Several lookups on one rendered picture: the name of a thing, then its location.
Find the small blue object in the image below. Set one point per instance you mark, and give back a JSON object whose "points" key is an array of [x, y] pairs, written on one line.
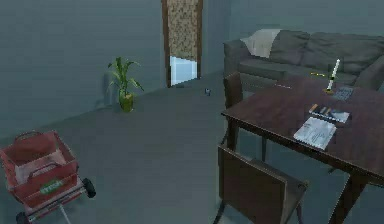
{"points": [[208, 91]]}

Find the dark brown wooden chair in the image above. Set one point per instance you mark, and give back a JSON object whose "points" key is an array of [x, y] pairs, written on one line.
{"points": [[233, 90], [256, 190]]}

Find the green house plant in pot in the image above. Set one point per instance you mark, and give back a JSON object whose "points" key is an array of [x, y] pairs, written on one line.
{"points": [[125, 86]]}

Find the pink pen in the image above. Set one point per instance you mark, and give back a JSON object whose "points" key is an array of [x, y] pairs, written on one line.
{"points": [[282, 86]]}

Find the white cloth on sofa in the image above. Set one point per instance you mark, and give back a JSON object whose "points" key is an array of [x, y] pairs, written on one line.
{"points": [[261, 42]]}

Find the dark brown wooden table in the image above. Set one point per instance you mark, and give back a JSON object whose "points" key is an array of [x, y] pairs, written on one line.
{"points": [[293, 116]]}

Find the grey sofa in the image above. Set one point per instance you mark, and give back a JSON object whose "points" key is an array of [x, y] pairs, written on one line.
{"points": [[300, 56]]}

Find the white newspaper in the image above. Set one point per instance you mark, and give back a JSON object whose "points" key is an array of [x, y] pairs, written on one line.
{"points": [[315, 132]]}

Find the yellow pencil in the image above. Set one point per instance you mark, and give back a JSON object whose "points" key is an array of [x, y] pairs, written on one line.
{"points": [[317, 74]]}

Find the white book with dark stripes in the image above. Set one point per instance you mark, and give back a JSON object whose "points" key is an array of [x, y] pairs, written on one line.
{"points": [[329, 113]]}

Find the white candle with holder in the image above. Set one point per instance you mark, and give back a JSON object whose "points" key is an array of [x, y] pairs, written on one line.
{"points": [[332, 77]]}

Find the grey remote control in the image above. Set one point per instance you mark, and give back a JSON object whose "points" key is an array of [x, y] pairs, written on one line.
{"points": [[343, 93]]}

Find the red shopping cart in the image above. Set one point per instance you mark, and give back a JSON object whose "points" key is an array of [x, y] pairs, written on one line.
{"points": [[40, 173]]}

